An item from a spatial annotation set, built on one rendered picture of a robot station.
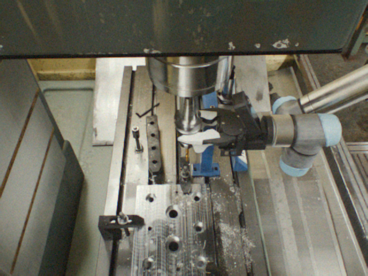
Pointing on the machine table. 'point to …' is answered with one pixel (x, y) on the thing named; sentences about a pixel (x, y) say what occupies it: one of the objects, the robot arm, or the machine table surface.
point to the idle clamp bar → (153, 146)
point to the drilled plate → (161, 256)
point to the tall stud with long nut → (136, 137)
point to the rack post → (206, 161)
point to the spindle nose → (189, 73)
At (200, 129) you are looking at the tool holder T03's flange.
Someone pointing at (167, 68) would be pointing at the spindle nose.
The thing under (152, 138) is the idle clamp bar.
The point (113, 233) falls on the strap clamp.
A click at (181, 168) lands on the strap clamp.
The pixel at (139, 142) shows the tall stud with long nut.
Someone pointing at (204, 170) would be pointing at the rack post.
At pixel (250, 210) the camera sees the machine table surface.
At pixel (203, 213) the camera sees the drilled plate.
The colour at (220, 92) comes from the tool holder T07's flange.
